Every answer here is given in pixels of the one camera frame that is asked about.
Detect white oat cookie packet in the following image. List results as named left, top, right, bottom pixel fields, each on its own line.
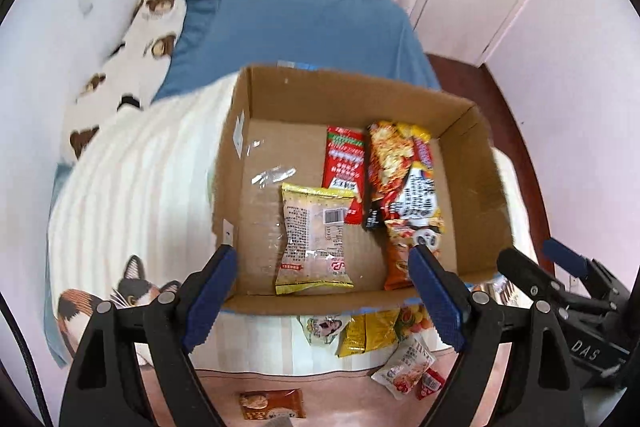
left=371, top=334, right=436, bottom=400

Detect clear cartoon snack packet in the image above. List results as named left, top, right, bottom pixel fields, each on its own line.
left=298, top=315, right=352, bottom=347

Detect white chocolate wafer packet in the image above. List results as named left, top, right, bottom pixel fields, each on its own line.
left=471, top=273, right=516, bottom=306

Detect colourful fruit candy bag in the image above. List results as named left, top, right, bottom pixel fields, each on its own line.
left=395, top=305, right=433, bottom=341

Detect small red candy packet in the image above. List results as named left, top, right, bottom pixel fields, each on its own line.
left=416, top=367, right=446, bottom=400

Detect brown cookie packet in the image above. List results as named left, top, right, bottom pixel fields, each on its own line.
left=239, top=389, right=306, bottom=421

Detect large red yellow noodle bag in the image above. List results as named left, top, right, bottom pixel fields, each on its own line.
left=366, top=120, right=445, bottom=291

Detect white striped cat blanket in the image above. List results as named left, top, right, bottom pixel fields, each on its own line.
left=44, top=66, right=534, bottom=376

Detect beige yellow snack packet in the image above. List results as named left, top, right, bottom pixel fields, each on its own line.
left=274, top=183, right=355, bottom=296

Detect brown cardboard box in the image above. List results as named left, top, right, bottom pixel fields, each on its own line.
left=213, top=66, right=512, bottom=315

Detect red snack packet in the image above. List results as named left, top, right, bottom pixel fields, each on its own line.
left=322, top=126, right=366, bottom=225

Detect white bear print pillow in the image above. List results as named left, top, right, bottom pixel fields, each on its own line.
left=60, top=0, right=186, bottom=165

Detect black cable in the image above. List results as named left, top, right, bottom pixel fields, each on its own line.
left=0, top=293, right=54, bottom=427

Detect white wall switch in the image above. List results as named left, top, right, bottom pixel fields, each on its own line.
left=78, top=0, right=93, bottom=17

